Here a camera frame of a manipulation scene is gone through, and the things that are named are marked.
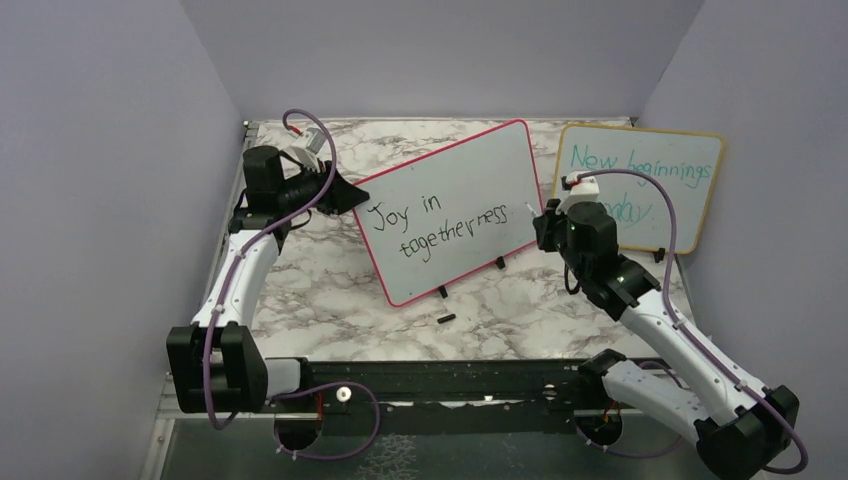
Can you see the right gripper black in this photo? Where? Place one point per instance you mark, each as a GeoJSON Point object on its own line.
{"type": "Point", "coordinates": [546, 223]}

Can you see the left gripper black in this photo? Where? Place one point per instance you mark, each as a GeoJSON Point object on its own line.
{"type": "Point", "coordinates": [341, 195]}

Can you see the black whiteboard marker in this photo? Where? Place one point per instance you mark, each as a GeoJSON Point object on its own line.
{"type": "Point", "coordinates": [532, 211]}

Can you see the red framed whiteboard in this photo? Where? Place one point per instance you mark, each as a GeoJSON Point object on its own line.
{"type": "Point", "coordinates": [437, 218]}

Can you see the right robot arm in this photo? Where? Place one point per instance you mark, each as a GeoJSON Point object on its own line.
{"type": "Point", "coordinates": [737, 423]}

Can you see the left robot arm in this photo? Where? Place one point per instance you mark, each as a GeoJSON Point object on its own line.
{"type": "Point", "coordinates": [216, 366]}

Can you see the yellow framed written whiteboard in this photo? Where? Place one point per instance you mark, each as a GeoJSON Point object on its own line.
{"type": "Point", "coordinates": [685, 164]}

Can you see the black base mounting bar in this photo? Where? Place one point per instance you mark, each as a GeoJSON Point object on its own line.
{"type": "Point", "coordinates": [307, 399]}

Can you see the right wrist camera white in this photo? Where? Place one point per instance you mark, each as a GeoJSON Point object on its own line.
{"type": "Point", "coordinates": [577, 187]}

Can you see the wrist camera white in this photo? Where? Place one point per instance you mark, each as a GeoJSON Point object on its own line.
{"type": "Point", "coordinates": [577, 187]}
{"type": "Point", "coordinates": [305, 147]}

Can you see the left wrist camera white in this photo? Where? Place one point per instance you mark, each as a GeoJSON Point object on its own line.
{"type": "Point", "coordinates": [305, 147]}

